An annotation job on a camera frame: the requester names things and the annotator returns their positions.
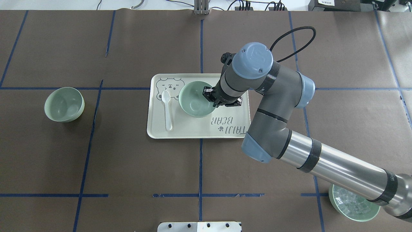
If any grey aluminium camera post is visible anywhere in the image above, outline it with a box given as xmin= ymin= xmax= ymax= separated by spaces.
xmin=194 ymin=0 xmax=210 ymax=15

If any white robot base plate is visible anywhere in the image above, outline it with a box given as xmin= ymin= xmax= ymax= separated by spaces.
xmin=157 ymin=221 xmax=242 ymax=232

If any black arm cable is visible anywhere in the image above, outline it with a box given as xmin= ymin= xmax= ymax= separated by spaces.
xmin=270 ymin=26 xmax=317 ymax=63

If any green bowl with ice cubes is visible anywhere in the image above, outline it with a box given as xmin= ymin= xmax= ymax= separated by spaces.
xmin=328 ymin=184 xmax=381 ymax=223

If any white plastic spoon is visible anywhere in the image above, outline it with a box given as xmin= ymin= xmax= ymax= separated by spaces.
xmin=161 ymin=90 xmax=173 ymax=131

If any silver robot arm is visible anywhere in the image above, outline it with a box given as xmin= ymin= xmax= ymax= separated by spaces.
xmin=202 ymin=42 xmax=412 ymax=222

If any cream bear serving tray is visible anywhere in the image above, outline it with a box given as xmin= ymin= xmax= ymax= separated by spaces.
xmin=146 ymin=73 xmax=251 ymax=139

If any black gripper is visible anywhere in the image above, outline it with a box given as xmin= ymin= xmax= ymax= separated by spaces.
xmin=202 ymin=86 xmax=243 ymax=108

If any clear ice cubes pile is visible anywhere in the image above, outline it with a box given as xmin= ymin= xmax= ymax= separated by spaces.
xmin=332 ymin=186 xmax=371 ymax=216

